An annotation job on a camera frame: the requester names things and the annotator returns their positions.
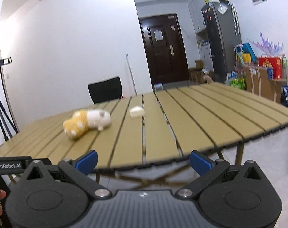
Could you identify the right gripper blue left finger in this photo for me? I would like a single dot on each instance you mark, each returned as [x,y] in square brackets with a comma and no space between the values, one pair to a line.
[86,163]

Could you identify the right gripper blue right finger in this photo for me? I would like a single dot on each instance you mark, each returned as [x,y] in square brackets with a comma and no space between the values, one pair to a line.
[200,163]

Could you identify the yellow white plush toy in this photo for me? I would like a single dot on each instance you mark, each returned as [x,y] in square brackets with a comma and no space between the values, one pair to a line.
[84,120]

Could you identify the small white foam block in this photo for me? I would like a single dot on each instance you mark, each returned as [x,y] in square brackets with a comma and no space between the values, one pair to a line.
[136,112]

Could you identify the tan folding slat table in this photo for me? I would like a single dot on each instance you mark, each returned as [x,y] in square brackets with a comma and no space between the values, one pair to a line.
[207,118]

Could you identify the black folding camp chair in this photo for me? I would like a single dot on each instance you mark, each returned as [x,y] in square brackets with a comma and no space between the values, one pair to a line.
[106,90]

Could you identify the green snack bag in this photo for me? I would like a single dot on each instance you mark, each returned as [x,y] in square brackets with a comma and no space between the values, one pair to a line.
[238,83]

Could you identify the large brown cardboard box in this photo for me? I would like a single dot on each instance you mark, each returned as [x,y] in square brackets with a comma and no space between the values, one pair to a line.
[258,83]

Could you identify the red gift bag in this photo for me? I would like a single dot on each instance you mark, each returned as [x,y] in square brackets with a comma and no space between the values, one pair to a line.
[272,62]

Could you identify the dark brown door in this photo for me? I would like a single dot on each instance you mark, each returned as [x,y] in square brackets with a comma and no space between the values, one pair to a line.
[164,49]

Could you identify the purple coral decoration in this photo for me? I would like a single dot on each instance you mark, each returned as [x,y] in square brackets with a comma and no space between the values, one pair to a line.
[268,47]

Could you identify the dark grey refrigerator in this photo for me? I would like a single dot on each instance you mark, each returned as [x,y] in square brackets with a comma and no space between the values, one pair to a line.
[223,35]

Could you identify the black camera tripod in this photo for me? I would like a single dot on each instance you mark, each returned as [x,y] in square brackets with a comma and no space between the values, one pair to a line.
[8,126]

